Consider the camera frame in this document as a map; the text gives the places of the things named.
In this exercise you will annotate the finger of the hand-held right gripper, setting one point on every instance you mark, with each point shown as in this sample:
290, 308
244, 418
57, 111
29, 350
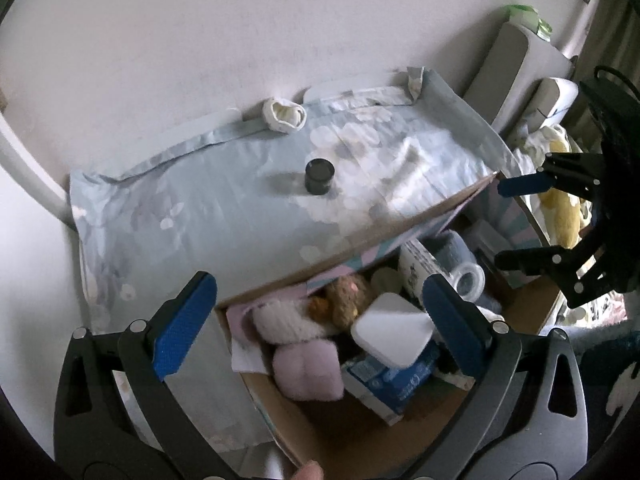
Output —
530, 260
522, 185

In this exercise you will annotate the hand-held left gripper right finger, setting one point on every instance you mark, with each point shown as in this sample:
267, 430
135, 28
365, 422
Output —
455, 330

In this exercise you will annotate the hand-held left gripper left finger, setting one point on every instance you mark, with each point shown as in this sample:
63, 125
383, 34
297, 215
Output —
182, 330

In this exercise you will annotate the white square box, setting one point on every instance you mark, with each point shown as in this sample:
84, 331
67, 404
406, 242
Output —
390, 330

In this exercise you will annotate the white printed bottle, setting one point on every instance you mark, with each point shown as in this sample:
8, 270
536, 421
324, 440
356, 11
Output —
417, 265

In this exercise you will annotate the white fluffy sock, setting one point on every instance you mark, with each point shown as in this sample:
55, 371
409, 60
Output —
285, 320

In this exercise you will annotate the brown plush toy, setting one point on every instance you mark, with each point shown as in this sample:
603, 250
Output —
345, 300

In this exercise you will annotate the pink fluffy sock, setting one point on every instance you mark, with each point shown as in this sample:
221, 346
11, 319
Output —
305, 370

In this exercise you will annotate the cardboard box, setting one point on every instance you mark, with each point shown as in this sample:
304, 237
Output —
320, 422

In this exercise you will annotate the person's left hand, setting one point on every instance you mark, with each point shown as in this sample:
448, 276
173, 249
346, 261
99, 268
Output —
307, 471

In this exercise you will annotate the yellow floral blanket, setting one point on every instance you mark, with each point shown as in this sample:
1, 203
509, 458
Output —
535, 140

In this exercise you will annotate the yellow plush toy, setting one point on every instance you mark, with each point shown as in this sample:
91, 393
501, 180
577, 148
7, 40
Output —
565, 210

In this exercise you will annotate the clear tape roll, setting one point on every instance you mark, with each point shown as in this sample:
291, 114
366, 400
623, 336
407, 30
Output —
460, 260

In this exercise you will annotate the blue printed packet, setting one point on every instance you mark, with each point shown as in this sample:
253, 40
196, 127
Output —
385, 387

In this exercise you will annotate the white pillow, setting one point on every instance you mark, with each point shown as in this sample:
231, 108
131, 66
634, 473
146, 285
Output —
555, 97

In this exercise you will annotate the grey padded headboard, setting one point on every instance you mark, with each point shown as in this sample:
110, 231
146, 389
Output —
515, 70

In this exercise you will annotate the light blue floral cloth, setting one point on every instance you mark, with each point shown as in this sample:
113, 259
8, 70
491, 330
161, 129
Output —
225, 200

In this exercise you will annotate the brown curtain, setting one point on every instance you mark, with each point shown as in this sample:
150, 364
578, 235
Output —
615, 35

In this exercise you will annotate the white door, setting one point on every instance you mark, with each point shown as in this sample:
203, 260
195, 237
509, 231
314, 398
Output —
30, 285

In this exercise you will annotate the green and white packet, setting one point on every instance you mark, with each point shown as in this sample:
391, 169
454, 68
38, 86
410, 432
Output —
525, 17

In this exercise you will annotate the black jar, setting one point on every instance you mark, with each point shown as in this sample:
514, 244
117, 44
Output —
320, 177

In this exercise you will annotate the white rolled sock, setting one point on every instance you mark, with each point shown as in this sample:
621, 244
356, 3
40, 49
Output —
282, 115

